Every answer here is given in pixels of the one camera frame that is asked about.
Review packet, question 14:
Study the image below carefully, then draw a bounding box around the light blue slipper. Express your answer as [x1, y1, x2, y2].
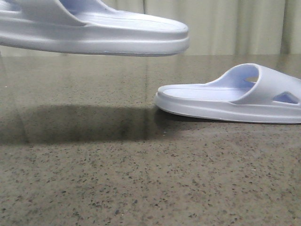
[155, 63, 301, 124]
[0, 0, 190, 56]

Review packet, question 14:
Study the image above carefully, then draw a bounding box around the pale green curtain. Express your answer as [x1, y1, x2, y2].
[0, 0, 301, 58]

